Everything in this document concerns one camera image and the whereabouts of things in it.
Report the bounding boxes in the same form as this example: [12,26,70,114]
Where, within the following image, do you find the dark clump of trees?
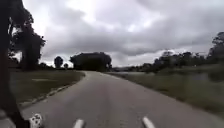
[69,51,113,72]

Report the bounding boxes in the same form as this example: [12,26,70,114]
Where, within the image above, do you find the grey asphalt road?
[0,70,224,128]

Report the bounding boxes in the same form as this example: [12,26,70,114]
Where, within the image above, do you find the small round tree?
[53,55,64,70]

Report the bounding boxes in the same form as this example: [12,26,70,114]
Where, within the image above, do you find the robot's own part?
[142,116,156,128]
[72,118,85,128]

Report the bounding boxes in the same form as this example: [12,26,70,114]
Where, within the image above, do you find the row of trees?
[128,31,224,73]

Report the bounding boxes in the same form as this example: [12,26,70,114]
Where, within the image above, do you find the grass verge with kerb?
[9,69,86,108]

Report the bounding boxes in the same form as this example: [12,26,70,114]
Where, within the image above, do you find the grass field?
[107,63,224,117]

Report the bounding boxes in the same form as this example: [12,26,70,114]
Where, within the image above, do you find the tall dark tree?
[8,0,47,72]

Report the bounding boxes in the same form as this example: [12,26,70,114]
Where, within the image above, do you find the person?
[0,0,44,128]

